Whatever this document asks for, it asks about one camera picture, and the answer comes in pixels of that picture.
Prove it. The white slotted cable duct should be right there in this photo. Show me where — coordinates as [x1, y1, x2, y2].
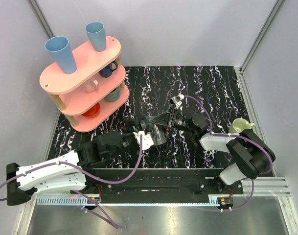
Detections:
[37, 197, 94, 206]

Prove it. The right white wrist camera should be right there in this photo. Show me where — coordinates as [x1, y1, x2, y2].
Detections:
[170, 94, 184, 109]

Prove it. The pink three-tier wooden shelf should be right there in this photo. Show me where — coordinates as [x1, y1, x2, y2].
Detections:
[39, 36, 129, 132]

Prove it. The black marble patterned mat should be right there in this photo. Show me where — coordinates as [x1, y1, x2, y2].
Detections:
[48, 66, 249, 168]

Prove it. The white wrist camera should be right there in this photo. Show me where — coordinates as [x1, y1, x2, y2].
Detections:
[170, 94, 184, 109]
[133, 131, 154, 151]

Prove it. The dark blue ceramic mug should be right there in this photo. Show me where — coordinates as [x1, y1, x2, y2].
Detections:
[99, 61, 118, 78]

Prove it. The orange plastic bowl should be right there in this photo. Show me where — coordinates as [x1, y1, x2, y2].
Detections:
[82, 103, 100, 118]

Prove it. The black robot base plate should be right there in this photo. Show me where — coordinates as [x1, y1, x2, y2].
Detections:
[70, 167, 252, 204]

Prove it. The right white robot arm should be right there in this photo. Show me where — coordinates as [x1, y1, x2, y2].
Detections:
[148, 105, 275, 194]

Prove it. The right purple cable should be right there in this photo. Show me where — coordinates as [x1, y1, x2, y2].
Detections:
[183, 95, 273, 212]

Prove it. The small blue plastic cup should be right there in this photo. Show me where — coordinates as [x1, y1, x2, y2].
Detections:
[85, 22, 106, 52]

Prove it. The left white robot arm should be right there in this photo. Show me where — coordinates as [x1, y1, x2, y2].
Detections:
[4, 119, 154, 206]

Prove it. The large blue plastic cup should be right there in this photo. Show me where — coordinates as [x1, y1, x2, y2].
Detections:
[45, 36, 77, 74]

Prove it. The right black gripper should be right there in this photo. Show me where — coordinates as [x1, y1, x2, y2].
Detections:
[147, 104, 196, 134]

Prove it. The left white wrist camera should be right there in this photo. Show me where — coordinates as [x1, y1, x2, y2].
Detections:
[133, 131, 154, 151]

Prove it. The light green ceramic mug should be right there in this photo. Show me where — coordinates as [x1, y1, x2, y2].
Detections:
[229, 118, 255, 134]

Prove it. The teal speckled ceramic cup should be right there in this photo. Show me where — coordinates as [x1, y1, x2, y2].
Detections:
[104, 87, 121, 102]

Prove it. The pink ceramic mug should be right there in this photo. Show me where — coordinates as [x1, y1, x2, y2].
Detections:
[83, 79, 98, 93]

